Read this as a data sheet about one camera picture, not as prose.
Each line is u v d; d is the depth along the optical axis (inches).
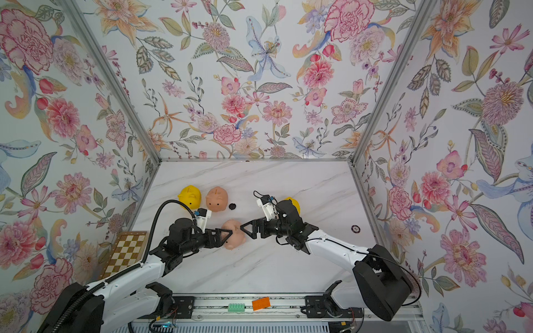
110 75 33.9
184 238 26.3
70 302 16.4
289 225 25.3
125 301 21.7
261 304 29.5
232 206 39.7
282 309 29.8
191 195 37.5
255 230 27.8
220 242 28.9
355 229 37.3
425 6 27.2
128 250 33.7
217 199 37.3
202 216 30.1
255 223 27.5
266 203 28.9
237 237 32.3
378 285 16.7
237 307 28.9
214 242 29.1
